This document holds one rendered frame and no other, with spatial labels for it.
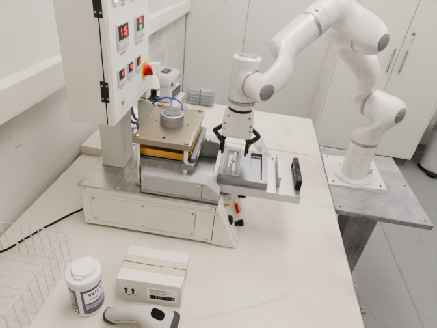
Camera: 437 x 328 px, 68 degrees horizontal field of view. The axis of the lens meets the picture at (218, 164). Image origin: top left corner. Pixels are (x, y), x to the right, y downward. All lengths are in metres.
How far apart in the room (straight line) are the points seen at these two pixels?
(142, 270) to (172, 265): 0.08
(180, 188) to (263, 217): 0.42
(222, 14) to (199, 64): 0.55
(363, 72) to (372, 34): 0.20
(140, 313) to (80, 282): 0.17
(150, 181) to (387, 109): 0.96
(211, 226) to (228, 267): 0.14
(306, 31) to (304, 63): 2.48
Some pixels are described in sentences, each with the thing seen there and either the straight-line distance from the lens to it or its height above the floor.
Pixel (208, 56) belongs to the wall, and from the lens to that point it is 3.55.
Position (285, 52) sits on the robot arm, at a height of 1.39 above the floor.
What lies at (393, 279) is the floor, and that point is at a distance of 2.44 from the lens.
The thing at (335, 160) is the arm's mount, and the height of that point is 0.77.
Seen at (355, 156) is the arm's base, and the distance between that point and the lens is 1.60.
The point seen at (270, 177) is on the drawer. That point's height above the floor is 0.97.
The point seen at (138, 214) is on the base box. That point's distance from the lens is 1.13.
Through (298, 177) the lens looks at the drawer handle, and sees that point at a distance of 1.10.
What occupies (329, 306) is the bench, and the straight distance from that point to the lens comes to 1.11.
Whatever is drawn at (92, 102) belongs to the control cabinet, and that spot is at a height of 1.22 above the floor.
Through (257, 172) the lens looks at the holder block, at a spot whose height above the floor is 0.98.
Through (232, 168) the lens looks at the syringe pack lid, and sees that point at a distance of 1.08.
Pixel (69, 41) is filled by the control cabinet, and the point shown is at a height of 1.37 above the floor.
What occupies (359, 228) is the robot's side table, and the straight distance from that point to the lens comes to 1.85.
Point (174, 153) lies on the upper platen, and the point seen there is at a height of 1.06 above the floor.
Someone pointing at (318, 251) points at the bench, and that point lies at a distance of 1.25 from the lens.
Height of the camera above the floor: 1.59
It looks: 33 degrees down
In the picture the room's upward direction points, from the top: 7 degrees clockwise
